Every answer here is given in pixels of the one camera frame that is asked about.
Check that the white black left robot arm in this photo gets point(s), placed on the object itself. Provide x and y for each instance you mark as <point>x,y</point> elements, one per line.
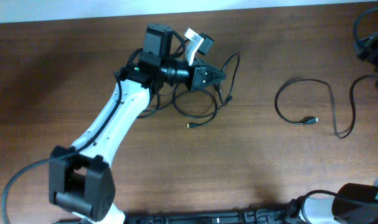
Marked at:
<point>80,178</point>

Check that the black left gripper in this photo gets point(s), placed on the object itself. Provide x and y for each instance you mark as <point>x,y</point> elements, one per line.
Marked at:
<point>197,81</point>

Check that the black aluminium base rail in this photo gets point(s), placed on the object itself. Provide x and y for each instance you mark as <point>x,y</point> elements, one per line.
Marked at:
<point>261,216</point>

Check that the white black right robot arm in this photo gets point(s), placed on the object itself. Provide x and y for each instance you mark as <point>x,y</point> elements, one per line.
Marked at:
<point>353,203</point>

